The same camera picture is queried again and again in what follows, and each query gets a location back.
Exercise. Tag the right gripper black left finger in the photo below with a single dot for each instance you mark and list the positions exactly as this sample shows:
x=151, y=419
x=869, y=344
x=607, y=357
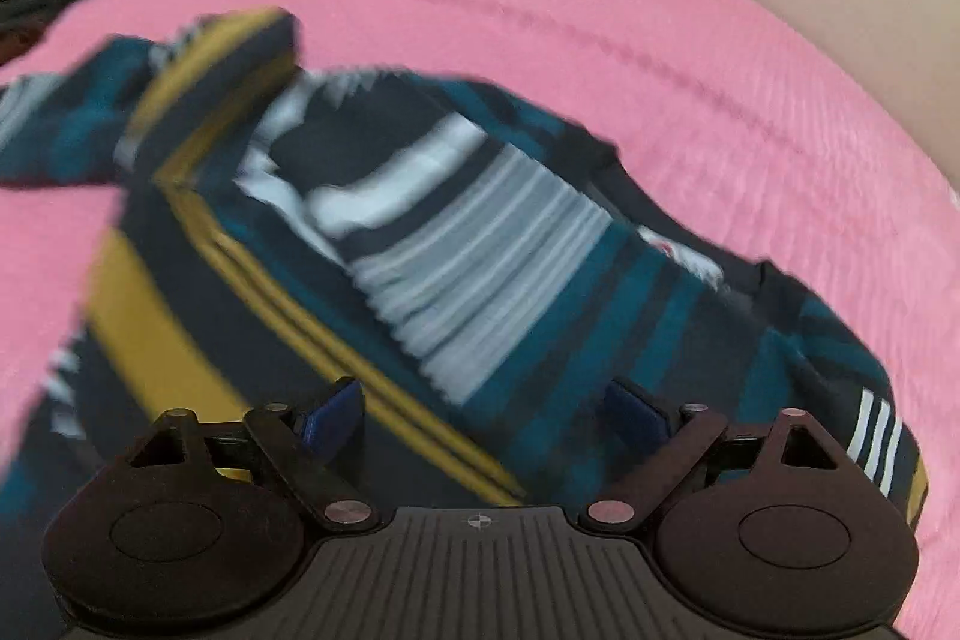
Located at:
x=301, y=441

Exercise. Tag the pink ribbed bed cover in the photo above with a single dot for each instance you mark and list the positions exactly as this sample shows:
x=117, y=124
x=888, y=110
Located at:
x=736, y=126

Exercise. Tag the striped navy teal shirt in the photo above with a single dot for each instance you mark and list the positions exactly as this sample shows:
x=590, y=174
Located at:
x=485, y=270

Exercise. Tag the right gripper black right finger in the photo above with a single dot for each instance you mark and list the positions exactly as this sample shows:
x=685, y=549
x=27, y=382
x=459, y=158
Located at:
x=665, y=446

